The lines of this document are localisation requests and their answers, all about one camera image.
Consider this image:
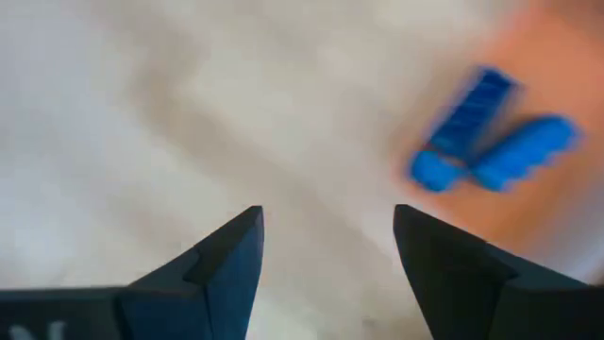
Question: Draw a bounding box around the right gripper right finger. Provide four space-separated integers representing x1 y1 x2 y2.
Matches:
393 204 604 340

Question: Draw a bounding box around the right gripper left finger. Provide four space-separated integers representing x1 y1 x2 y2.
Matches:
117 205 264 340

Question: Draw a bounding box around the long blue block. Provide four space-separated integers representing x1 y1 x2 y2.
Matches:
408 65 518 193
471 115 580 193

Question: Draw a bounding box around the orange translucent plastic bin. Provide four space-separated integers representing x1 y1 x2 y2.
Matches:
391 0 604 284

